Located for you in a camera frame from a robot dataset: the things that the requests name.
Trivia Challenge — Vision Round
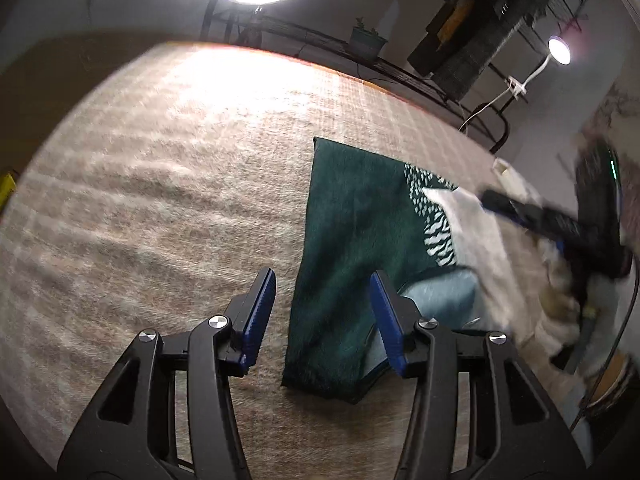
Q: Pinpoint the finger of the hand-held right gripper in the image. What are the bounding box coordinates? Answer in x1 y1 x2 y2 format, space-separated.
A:
481 189 576 243

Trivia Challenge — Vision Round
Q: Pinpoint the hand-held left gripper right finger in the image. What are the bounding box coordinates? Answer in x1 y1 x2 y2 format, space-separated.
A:
369 270 588 480

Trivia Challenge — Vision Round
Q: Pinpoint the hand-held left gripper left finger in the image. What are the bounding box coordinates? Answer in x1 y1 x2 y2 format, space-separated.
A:
57 266 277 480

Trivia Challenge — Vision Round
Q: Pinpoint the green and white printed t-shirt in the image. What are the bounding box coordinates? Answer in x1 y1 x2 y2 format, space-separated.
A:
281 136 518 405

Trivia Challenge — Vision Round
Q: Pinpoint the black metal clothes rack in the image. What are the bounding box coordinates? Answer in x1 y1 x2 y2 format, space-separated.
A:
200 0 593 153

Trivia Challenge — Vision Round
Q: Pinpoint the white crumpled cloth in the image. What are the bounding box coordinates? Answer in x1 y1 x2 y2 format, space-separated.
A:
492 157 543 206

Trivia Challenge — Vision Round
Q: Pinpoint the white clip lamp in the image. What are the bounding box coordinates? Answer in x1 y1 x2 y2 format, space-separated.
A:
460 35 573 133

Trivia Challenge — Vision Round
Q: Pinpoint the grey plaid coat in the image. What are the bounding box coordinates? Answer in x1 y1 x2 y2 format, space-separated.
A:
430 0 566 103

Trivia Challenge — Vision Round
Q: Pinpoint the beige plaid blanket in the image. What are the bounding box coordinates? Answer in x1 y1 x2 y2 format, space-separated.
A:
0 40 626 480

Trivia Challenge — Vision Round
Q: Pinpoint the brown round object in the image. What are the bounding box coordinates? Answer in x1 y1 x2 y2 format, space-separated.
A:
582 352 638 418

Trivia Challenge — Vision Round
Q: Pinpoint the yellow hanging garment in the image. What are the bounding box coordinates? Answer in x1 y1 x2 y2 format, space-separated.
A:
437 0 476 43

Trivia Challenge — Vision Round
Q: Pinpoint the small potted plant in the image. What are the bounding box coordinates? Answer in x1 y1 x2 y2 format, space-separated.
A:
349 16 388 59

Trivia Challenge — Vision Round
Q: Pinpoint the yellow and green bag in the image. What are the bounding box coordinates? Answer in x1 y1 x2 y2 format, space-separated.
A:
0 172 16 211

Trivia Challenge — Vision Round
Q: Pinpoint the landscape wall poster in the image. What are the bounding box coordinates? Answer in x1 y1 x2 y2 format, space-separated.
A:
580 80 640 161

